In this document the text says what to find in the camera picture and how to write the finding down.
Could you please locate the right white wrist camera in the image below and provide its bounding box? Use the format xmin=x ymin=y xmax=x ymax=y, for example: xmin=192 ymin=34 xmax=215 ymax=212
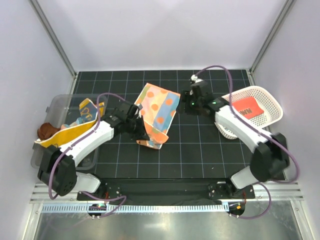
xmin=190 ymin=74 xmax=207 ymax=87

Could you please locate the black grid mat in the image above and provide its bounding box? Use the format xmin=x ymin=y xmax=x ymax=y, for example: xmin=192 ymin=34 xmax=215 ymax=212
xmin=64 ymin=70 xmax=252 ymax=179

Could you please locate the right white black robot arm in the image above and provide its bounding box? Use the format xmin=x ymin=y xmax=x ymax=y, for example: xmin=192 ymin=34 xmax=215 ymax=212
xmin=177 ymin=80 xmax=290 ymax=198

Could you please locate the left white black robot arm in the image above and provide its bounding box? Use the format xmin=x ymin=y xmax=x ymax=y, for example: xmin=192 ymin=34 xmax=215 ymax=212
xmin=37 ymin=101 xmax=149 ymax=200

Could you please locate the brown bear towel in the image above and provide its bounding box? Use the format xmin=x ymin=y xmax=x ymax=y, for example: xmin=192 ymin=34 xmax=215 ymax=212
xmin=232 ymin=96 xmax=264 ymax=120

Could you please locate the orange polka dot towel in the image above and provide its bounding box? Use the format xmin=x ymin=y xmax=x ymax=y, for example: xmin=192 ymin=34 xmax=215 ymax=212
xmin=135 ymin=83 xmax=181 ymax=150

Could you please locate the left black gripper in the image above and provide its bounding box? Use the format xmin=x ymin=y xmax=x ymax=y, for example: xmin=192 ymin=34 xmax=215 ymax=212
xmin=125 ymin=115 xmax=150 ymax=141

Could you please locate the white perforated plastic basket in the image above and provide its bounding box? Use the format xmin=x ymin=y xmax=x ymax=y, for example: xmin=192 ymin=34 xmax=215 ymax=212
xmin=213 ymin=85 xmax=284 ymax=140

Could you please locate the yellow blue patterned towel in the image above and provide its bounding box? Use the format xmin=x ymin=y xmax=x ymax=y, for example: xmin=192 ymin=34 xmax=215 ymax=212
xmin=34 ymin=98 xmax=106 ymax=148

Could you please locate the dark brown towel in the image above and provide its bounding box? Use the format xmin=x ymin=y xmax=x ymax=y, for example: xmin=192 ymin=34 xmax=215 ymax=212
xmin=37 ymin=122 xmax=61 ymax=141

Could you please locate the slotted cable duct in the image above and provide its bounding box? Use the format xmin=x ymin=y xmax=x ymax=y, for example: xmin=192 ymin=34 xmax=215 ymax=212
xmin=41 ymin=202 xmax=229 ymax=214

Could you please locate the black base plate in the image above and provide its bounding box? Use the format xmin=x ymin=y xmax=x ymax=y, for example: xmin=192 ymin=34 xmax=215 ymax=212
xmin=92 ymin=178 xmax=255 ymax=206

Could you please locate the clear plastic bin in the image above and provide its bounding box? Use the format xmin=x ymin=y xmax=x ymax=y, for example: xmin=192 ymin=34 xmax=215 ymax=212
xmin=45 ymin=94 xmax=99 ymax=172

